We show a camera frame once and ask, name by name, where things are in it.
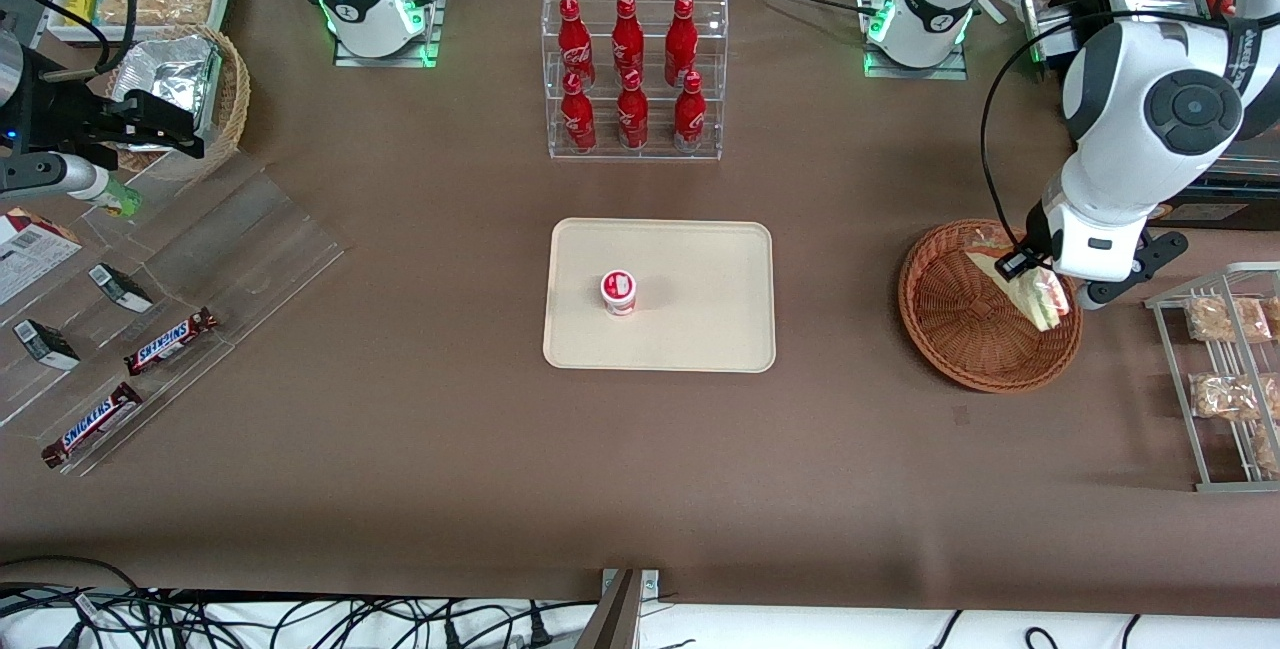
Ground cream rectangular tray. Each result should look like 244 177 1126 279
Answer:
542 218 777 373

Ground brown Snickers bar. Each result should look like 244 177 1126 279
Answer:
123 307 219 377
40 381 144 470

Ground brown table cover sheet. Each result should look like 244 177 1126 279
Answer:
0 0 1280 620

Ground silver foil packet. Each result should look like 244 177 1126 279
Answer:
128 33 223 120
110 69 223 150

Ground clear acrylic tiered display stand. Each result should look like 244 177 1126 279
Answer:
0 151 347 478

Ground red cola bottle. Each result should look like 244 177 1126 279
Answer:
557 0 597 92
616 69 650 150
612 0 646 88
560 71 598 153
665 0 699 88
673 71 708 153

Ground silver wire rack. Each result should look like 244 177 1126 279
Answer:
1144 263 1280 493

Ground clear acrylic bottle rack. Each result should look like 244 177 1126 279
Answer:
543 0 729 162

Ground small dark green box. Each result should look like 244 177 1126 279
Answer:
88 263 154 314
12 319 81 372

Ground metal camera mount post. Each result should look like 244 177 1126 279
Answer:
578 567 661 649

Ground round brown wicker basket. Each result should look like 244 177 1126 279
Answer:
897 219 1084 394

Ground orange and white box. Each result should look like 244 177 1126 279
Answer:
0 207 84 308

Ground red and white cup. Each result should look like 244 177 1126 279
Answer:
600 270 639 317

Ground tan wicker basket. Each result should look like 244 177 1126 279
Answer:
103 24 251 182

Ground triangle sandwich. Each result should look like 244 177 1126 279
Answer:
963 244 1072 333

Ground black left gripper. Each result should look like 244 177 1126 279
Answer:
1024 197 1053 260

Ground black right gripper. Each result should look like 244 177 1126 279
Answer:
15 77 206 162

